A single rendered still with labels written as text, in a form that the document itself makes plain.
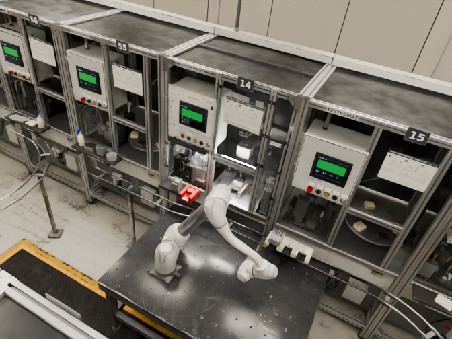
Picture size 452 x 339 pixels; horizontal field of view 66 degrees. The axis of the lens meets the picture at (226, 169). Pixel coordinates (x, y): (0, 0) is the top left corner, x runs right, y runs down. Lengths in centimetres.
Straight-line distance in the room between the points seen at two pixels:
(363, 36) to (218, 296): 439
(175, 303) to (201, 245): 56
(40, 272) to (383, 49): 522
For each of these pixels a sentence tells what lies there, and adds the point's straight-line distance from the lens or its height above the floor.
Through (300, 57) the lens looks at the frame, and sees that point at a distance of 313.
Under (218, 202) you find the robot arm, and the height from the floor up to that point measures 143.
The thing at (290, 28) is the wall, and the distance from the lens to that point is 605.
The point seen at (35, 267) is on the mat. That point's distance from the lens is 391.
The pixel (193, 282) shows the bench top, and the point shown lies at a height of 68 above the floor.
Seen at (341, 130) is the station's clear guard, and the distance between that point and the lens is 236.
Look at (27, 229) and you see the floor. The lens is 431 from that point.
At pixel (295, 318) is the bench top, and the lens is 272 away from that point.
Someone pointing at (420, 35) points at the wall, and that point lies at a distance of 578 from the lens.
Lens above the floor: 294
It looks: 37 degrees down
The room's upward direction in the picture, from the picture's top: 7 degrees clockwise
